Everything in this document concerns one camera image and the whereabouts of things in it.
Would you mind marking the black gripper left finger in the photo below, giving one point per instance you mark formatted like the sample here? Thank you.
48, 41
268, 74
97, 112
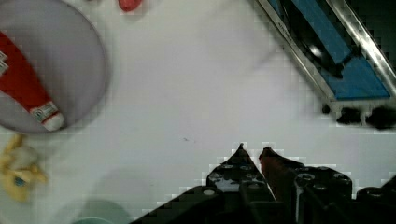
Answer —
230, 195

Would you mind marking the pale green bowl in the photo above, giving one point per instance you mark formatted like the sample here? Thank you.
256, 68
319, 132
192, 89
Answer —
101, 212

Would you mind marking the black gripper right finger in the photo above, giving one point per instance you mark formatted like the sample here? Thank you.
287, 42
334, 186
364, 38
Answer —
322, 195

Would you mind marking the yellow plush banana toy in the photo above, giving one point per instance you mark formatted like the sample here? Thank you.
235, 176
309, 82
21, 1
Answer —
20, 169

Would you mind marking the pink plush strawberry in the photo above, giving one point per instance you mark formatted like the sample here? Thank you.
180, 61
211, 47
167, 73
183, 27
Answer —
129, 5

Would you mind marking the blue oven door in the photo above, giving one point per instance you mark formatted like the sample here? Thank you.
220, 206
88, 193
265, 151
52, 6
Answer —
368, 80

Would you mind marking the black oven door handle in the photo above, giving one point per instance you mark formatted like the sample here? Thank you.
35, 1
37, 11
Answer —
309, 23

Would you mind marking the grey round plate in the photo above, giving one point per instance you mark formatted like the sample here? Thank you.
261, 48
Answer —
63, 48

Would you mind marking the red plush ketchup bottle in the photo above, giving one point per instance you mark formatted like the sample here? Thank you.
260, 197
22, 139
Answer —
20, 82

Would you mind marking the black toaster oven body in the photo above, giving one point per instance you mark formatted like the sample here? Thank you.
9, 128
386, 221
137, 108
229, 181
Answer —
379, 18

